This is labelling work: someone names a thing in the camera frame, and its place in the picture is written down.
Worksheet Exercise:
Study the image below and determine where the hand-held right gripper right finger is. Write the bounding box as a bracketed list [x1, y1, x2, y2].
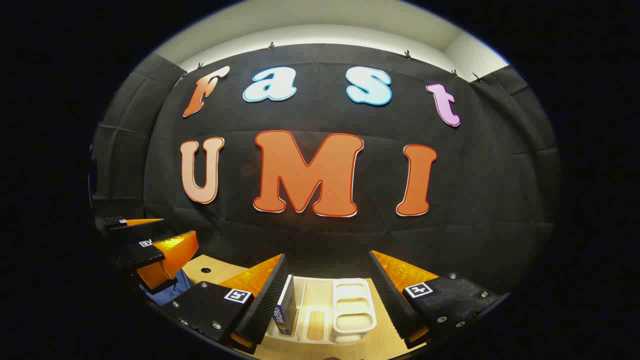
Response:
[369, 250, 511, 350]

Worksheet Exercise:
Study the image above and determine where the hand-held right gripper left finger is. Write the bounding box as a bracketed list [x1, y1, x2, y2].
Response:
[162, 253, 289, 355]

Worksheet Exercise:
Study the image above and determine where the blue cover book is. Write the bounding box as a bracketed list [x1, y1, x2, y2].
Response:
[272, 274, 299, 336]

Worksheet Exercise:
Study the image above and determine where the white bookshelf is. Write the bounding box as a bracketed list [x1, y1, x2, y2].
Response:
[264, 275, 378, 346]

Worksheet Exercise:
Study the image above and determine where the blue schoolbag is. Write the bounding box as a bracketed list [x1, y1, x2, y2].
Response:
[141, 269, 193, 307]

